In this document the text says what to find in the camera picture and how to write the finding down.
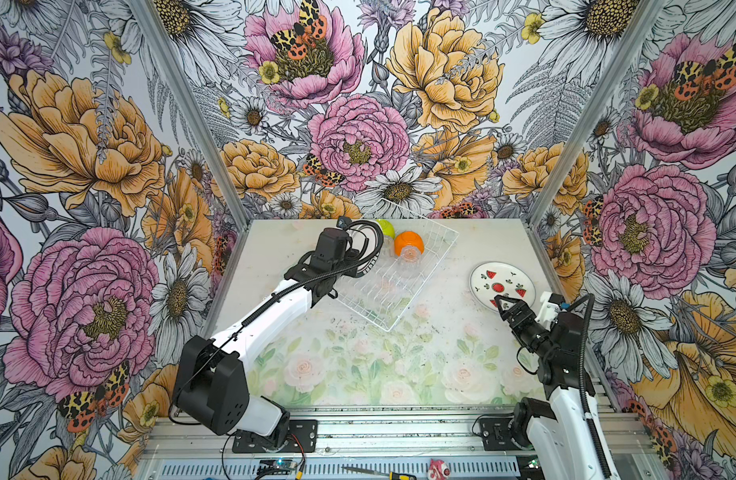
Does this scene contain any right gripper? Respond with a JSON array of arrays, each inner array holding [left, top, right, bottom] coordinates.
[[494, 295, 556, 359]]

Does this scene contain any blue rimmed watermelon plate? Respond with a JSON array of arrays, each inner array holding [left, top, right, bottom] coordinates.
[[470, 261, 537, 312]]

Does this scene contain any clear glass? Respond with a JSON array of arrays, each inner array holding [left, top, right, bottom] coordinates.
[[398, 245, 423, 278]]

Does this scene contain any white wire dish rack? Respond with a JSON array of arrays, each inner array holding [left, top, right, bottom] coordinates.
[[336, 218, 458, 332]]

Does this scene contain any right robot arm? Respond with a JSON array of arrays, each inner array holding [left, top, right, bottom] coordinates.
[[493, 294, 620, 479]]

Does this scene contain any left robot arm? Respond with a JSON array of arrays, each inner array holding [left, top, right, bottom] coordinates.
[[171, 216, 384, 449]]

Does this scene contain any lime green bowl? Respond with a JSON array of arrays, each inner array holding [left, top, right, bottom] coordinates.
[[376, 219, 396, 239]]

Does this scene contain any orange bowl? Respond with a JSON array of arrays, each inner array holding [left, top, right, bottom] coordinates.
[[394, 231, 425, 256]]

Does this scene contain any pink white small object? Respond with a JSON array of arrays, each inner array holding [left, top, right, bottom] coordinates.
[[427, 459, 451, 480]]

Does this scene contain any green circuit board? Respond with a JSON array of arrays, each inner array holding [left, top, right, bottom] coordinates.
[[256, 458, 301, 476]]

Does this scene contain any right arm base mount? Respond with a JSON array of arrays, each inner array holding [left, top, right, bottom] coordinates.
[[473, 415, 535, 452]]

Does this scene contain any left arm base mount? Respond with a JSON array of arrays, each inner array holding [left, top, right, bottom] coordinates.
[[231, 419, 319, 454]]

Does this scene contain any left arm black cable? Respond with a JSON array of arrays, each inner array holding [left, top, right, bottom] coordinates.
[[174, 219, 385, 409]]

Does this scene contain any yellow handled screwdriver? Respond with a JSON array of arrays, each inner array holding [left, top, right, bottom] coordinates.
[[343, 466, 418, 480]]

